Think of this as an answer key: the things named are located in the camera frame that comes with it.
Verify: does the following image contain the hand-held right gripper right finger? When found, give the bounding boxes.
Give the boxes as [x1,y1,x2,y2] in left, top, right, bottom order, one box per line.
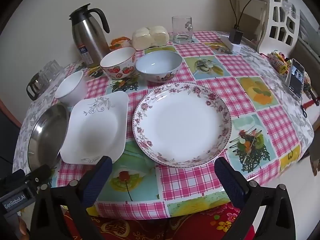
[214,157,297,240]

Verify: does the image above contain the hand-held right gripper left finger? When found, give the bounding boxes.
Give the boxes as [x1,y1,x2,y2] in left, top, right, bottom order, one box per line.
[30,156,113,240]

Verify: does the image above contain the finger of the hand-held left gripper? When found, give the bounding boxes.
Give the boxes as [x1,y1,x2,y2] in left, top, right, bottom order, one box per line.
[24,164,53,193]

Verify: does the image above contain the stainless steel basin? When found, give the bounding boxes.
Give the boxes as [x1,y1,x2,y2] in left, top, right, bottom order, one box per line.
[27,104,70,173]

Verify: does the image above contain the square white plate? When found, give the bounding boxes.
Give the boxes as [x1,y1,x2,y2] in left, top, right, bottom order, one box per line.
[60,91,129,165]

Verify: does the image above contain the round floral rim plate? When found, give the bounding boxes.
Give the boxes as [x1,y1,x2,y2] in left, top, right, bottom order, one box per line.
[132,82,232,167]

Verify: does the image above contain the strawberry print bowl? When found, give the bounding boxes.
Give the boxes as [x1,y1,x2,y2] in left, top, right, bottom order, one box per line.
[100,47,137,80]

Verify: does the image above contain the person's left hand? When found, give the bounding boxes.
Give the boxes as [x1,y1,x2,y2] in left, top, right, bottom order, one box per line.
[16,216,28,239]

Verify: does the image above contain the grey floral tablecloth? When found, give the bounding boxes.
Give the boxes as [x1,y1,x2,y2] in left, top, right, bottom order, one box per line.
[12,44,315,173]

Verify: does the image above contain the brown wooden strip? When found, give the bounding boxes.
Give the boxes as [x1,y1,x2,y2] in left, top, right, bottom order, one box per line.
[0,99,23,128]

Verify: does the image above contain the small white bowl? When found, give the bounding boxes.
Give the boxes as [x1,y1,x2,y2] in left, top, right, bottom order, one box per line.
[54,70,88,105]

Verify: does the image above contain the small clear glass cup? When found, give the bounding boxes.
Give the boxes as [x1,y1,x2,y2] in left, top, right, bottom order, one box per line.
[45,59,63,77]
[41,70,60,83]

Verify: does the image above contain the pink plaid tablecloth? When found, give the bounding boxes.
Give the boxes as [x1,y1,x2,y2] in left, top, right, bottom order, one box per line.
[52,31,314,220]

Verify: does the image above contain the smartphone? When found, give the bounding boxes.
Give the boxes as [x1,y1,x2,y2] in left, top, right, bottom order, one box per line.
[286,58,305,100]

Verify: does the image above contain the yellow candy packets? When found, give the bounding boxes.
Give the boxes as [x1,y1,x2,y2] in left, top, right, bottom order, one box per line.
[267,51,290,75]

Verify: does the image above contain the light blue bowl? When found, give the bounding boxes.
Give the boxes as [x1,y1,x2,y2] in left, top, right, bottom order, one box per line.
[135,51,183,83]

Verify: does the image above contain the white power strip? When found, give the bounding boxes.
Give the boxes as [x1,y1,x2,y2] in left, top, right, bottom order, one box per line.
[220,35,242,54]

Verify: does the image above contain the orange snack packet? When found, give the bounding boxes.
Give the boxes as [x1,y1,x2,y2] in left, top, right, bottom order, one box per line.
[109,36,132,50]

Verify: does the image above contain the stainless steel thermos jug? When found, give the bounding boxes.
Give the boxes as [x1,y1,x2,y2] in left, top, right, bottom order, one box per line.
[69,3,111,68]

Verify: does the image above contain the black charger adapter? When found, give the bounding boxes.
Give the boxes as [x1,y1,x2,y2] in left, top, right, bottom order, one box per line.
[229,28,244,46]

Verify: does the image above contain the bag of steamed buns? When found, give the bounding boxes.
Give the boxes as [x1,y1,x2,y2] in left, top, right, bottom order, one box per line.
[132,25,170,51]

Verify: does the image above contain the clear glass mug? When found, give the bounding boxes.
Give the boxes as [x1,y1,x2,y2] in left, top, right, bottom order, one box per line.
[171,16,194,44]

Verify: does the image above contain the white plastic basket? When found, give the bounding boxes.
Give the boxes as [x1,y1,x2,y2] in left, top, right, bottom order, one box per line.
[259,0,300,55]

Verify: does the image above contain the clear glasses with black handle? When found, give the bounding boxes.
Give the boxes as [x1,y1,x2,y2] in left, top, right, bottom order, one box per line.
[26,71,49,100]

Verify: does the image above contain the red lanyard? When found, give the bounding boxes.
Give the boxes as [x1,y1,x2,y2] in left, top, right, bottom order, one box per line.
[300,97,320,117]

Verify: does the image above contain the black cable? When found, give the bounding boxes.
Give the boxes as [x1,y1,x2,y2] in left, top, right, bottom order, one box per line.
[236,0,262,29]
[226,0,238,29]

